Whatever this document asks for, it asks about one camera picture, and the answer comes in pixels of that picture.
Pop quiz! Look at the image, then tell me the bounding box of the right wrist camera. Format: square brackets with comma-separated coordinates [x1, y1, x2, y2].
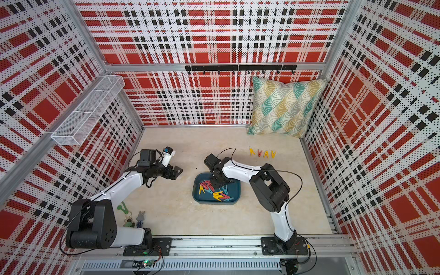
[204, 154, 220, 169]

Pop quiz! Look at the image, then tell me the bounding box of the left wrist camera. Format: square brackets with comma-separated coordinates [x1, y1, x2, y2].
[137, 149, 158, 167]

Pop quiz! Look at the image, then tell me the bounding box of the patterned green yellow pillow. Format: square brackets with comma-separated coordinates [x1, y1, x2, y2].
[247, 76, 328, 138]

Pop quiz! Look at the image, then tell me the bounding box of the black hook rail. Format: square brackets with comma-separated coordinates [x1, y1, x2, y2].
[184, 64, 297, 73]

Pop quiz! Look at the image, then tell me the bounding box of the yellow clothespin in tray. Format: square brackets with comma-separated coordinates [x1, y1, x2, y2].
[213, 191, 230, 201]

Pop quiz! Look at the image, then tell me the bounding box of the grey rabbit figurine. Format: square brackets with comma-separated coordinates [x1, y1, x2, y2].
[136, 211, 145, 228]

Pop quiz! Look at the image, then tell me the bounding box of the teal plastic storage tray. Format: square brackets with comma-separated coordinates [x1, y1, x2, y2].
[192, 173, 241, 205]

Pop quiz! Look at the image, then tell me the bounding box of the green toy keychain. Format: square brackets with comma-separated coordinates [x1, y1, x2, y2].
[116, 202, 135, 228]

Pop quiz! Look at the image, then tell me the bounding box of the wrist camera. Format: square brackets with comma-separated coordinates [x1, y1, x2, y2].
[204, 154, 220, 169]
[137, 149, 158, 167]

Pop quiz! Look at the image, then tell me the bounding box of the white wire mesh shelf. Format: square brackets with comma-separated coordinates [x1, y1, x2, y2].
[51, 74, 124, 146]

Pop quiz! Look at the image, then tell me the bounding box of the green circuit board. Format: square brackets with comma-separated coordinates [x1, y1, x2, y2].
[132, 260, 156, 269]

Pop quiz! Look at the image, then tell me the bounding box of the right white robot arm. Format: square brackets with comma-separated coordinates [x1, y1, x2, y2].
[204, 154, 294, 243]

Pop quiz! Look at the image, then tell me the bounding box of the pink clothespin in tray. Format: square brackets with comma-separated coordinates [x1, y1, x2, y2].
[200, 181, 215, 192]

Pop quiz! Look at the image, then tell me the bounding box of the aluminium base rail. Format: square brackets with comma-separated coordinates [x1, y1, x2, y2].
[68, 235, 365, 275]

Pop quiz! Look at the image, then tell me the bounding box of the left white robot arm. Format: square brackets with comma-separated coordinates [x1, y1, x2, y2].
[66, 165, 183, 251]

